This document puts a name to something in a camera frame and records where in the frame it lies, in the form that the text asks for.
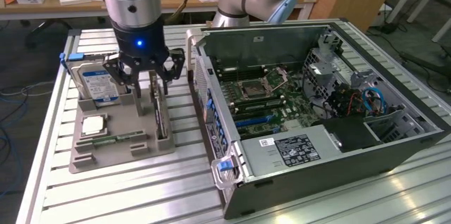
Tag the CPU socket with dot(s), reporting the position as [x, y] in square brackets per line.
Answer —
[254, 89]

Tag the green RAM stick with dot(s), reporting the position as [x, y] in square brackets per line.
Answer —
[116, 137]

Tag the grey power supply unit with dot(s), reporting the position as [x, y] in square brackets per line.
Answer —
[256, 155]

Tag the open metal socket cover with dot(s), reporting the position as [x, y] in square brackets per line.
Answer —
[276, 72]

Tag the perforated metal drive cage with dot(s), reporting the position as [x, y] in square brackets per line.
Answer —
[327, 70]

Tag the long blue expansion slot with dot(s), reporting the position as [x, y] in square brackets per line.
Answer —
[254, 121]

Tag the grey parts rack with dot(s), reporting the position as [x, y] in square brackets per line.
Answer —
[110, 158]

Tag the blue case release latch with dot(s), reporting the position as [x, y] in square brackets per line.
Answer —
[226, 167]

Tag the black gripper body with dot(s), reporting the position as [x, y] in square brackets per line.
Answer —
[140, 44]

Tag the black floor box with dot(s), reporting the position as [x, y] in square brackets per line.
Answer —
[388, 28]

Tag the green motherboard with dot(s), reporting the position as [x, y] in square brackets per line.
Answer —
[299, 107]

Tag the installed RAM stick white label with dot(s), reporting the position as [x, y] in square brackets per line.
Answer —
[260, 103]

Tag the black chair base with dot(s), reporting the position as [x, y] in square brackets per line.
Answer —
[426, 60]
[45, 27]

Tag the silver disk bay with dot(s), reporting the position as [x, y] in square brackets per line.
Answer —
[398, 121]

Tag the silver CPU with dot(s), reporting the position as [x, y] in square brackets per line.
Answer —
[92, 125]

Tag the blue slot clip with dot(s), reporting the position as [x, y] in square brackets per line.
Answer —
[223, 142]
[214, 115]
[216, 124]
[219, 133]
[211, 105]

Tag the silver chipset heatsink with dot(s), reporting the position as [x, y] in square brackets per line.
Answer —
[292, 125]

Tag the open black PC case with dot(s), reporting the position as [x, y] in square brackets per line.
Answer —
[316, 189]

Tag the hard disk blue caddy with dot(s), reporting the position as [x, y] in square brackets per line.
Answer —
[95, 86]

